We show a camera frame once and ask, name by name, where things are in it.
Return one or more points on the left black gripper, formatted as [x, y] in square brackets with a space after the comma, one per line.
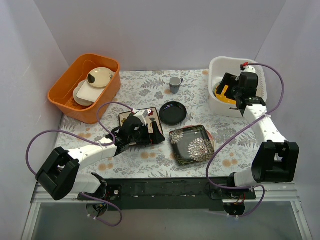
[149, 135]

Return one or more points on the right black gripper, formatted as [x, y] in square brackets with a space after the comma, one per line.
[230, 85]

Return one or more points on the yellow dotted scalloped plate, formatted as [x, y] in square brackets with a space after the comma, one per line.
[222, 96]

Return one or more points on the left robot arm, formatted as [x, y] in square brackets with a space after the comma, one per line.
[60, 176]

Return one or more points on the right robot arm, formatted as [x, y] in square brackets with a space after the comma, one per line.
[277, 158]

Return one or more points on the white plastic bin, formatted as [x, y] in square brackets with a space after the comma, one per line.
[217, 69]

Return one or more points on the orange plastic bin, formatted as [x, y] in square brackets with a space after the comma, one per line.
[61, 94]

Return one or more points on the cream rectangular floral plate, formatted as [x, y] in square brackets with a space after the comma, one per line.
[153, 116]

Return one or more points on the black round plate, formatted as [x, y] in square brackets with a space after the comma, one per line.
[172, 113]

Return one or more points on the black square floral plate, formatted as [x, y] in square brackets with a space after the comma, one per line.
[191, 145]

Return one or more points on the floral table mat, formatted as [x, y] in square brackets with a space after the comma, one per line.
[236, 146]

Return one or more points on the grey ceramic cup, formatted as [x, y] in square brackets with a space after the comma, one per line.
[175, 84]

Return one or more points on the white square plate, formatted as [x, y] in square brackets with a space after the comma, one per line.
[87, 92]

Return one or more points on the beige round plate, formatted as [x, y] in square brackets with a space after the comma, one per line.
[99, 77]

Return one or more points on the cream round plate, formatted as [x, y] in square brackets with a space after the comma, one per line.
[80, 101]

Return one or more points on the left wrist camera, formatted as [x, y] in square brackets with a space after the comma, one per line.
[141, 115]

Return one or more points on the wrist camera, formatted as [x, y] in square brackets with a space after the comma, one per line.
[246, 68]
[141, 115]

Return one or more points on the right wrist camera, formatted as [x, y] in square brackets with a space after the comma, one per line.
[246, 68]

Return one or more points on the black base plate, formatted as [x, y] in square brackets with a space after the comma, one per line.
[169, 194]

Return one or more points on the aluminium frame rail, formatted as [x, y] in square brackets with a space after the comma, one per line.
[40, 195]

